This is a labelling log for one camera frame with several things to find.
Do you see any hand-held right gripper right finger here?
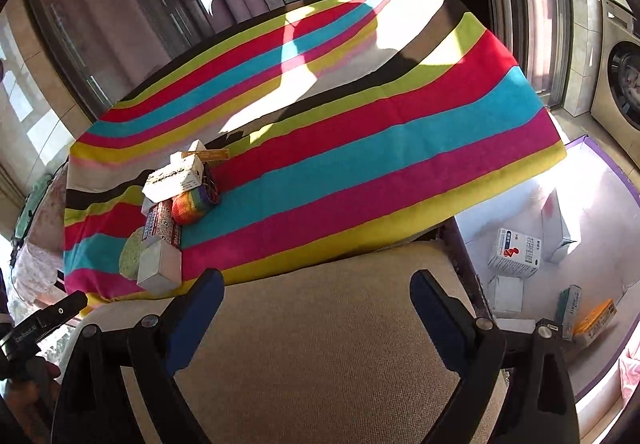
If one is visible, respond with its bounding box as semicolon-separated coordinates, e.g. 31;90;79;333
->
409;269;583;444

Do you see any person's left hand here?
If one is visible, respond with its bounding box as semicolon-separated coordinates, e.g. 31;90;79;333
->
0;359;63;430

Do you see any striped colourful blanket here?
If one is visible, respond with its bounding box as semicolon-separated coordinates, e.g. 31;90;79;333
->
62;0;568;309

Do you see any tall white box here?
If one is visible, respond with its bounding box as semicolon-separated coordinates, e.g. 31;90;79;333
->
487;275;525;317

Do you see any small gold box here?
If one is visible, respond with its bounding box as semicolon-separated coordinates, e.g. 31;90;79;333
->
182;149;231;163

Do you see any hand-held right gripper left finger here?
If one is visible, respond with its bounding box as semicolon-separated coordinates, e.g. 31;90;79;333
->
50;268;226;444

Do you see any green sponge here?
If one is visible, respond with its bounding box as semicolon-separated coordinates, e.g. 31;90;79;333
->
119;226;151;281

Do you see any white box red blue label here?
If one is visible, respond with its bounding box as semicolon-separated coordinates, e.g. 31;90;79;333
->
487;227;542;279

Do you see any long white printed box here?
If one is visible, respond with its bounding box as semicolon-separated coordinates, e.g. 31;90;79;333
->
141;158;205;205

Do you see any gold washing machine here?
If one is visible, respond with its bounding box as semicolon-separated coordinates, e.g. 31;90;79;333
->
590;0;640;149

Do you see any white purple-edged bin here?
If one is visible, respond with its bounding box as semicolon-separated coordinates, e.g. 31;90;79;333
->
450;135;640;425

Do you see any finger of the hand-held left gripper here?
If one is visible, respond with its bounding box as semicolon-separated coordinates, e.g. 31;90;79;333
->
34;291;87;333

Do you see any beige cushion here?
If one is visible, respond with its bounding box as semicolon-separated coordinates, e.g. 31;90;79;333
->
75;241;511;444

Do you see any orange tissue pack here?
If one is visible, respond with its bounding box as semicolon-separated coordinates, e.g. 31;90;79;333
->
572;299;617;347

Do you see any white cube box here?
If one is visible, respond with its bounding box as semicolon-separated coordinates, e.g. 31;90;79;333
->
136;240;182;295

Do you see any blue white carton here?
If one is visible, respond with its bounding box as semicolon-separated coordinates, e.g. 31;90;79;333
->
556;285;583;342

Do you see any dark purple packet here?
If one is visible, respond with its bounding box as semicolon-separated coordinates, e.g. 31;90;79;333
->
200;164;222;205

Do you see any white box pink circle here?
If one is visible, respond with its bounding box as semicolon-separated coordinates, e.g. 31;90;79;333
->
540;189;581;265

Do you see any rainbow knitted pouch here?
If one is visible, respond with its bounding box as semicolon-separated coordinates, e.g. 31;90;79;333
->
171;188;221;225

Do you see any red patterned box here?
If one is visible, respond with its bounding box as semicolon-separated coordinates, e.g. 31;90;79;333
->
144;201;182;249

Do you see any pink floral cloth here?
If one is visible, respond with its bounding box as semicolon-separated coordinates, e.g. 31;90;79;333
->
10;164;71;309

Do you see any mint green cloth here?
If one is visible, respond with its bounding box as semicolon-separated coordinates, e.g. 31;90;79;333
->
12;174;53;245

